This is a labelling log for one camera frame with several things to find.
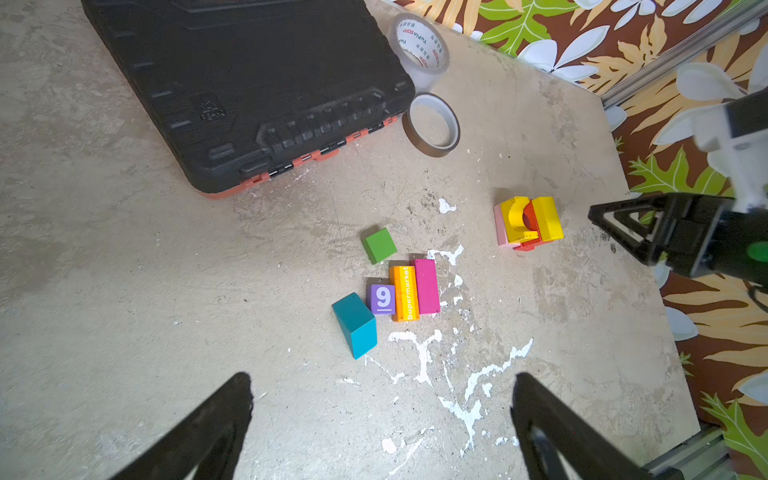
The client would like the pink wood block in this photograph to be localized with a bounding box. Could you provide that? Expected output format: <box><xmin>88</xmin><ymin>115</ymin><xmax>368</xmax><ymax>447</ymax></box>
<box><xmin>494</xmin><ymin>204</ymin><xmax>519</xmax><ymax>249</ymax></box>

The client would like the orange wood block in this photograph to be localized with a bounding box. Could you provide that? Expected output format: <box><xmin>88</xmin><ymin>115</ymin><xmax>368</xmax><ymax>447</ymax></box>
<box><xmin>390</xmin><ymin>266</ymin><xmax>420</xmax><ymax>322</ymax></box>

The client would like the yellow arch block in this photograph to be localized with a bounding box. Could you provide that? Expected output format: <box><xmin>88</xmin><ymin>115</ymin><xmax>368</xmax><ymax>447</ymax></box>
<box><xmin>500</xmin><ymin>196</ymin><xmax>531</xmax><ymax>244</ymax></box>

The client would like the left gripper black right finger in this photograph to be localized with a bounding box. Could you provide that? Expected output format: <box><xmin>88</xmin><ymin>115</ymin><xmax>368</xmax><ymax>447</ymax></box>
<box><xmin>510</xmin><ymin>372</ymin><xmax>651</xmax><ymax>479</ymax></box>

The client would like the red wood block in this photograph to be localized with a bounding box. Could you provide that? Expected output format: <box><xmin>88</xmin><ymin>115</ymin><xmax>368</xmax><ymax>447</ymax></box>
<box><xmin>516</xmin><ymin>202</ymin><xmax>544</xmax><ymax>251</ymax></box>

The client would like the teal wood block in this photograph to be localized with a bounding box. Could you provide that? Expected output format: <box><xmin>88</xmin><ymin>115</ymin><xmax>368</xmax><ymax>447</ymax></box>
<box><xmin>332</xmin><ymin>293</ymin><xmax>378</xmax><ymax>360</ymax></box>

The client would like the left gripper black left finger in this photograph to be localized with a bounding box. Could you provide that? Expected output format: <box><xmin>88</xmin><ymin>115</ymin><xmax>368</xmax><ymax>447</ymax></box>
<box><xmin>113</xmin><ymin>372</ymin><xmax>253</xmax><ymax>479</ymax></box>

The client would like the metal jar lid ring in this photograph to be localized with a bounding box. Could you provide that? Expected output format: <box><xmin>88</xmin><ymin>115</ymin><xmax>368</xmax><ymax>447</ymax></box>
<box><xmin>401</xmin><ymin>92</ymin><xmax>462</xmax><ymax>159</ymax></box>

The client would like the green wood block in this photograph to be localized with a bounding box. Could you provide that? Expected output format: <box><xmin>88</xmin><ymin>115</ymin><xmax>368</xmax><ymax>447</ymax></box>
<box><xmin>362</xmin><ymin>228</ymin><xmax>397</xmax><ymax>265</ymax></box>

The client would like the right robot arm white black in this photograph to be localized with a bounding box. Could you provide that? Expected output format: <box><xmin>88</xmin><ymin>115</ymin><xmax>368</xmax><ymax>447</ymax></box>
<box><xmin>588</xmin><ymin>90</ymin><xmax>767</xmax><ymax>287</ymax></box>

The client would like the black plastic tool case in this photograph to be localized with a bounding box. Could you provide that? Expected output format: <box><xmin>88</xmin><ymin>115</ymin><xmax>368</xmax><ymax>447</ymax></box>
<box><xmin>83</xmin><ymin>1</ymin><xmax>415</xmax><ymax>195</ymax></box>

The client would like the purple number block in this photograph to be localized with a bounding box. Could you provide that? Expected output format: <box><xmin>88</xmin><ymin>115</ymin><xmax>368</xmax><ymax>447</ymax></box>
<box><xmin>367</xmin><ymin>284</ymin><xmax>396</xmax><ymax>316</ymax></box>

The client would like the magenta wood block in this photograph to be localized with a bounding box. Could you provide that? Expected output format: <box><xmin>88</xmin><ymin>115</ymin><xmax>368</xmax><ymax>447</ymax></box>
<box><xmin>412</xmin><ymin>259</ymin><xmax>441</xmax><ymax>315</ymax></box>

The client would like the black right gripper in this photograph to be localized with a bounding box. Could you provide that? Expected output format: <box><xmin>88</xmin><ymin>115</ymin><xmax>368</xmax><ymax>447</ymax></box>
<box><xmin>588</xmin><ymin>193</ymin><xmax>767</xmax><ymax>285</ymax></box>

